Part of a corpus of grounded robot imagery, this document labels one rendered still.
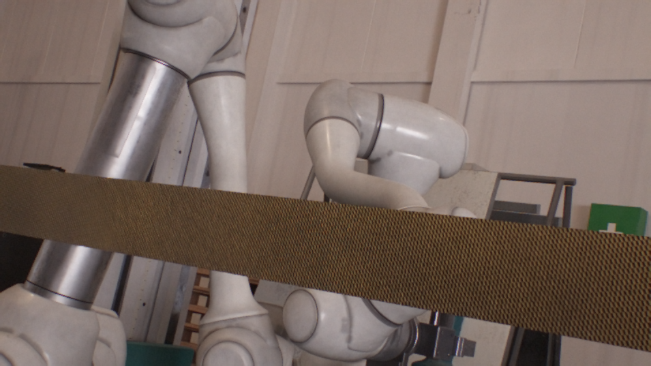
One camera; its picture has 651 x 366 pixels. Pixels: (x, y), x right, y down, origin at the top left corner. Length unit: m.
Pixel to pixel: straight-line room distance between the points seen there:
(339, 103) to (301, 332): 0.59
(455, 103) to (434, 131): 5.51
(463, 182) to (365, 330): 3.35
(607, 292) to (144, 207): 0.19
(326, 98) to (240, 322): 0.55
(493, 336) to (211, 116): 2.90
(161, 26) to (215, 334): 0.45
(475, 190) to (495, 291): 4.20
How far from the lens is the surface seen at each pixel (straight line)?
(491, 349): 4.19
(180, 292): 1.92
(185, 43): 1.33
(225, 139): 1.47
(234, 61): 1.50
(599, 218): 6.40
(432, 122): 1.68
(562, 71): 6.97
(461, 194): 4.48
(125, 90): 1.34
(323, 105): 1.63
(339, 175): 1.45
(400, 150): 1.67
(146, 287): 1.91
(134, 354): 1.80
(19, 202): 0.42
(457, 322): 1.49
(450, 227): 0.28
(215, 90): 1.48
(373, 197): 1.34
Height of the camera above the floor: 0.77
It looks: 8 degrees up
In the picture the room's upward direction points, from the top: 12 degrees clockwise
